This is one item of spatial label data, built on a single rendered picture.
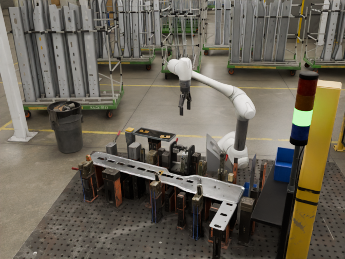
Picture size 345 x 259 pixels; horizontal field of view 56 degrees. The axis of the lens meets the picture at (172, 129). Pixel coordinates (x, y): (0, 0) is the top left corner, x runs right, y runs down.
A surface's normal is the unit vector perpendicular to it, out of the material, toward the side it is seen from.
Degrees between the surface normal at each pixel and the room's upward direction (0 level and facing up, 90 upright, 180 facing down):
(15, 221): 0
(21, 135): 89
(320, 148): 90
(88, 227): 0
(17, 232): 0
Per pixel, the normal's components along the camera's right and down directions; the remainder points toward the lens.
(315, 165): -0.49, 0.32
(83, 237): -0.02, -0.91
